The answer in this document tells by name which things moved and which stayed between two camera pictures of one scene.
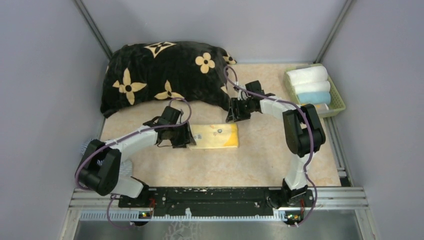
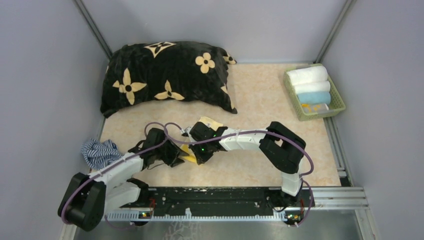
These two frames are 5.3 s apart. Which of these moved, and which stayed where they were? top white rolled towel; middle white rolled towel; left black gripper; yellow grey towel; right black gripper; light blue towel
Moved: left black gripper; right black gripper
Stayed: light blue towel; top white rolled towel; yellow grey towel; middle white rolled towel
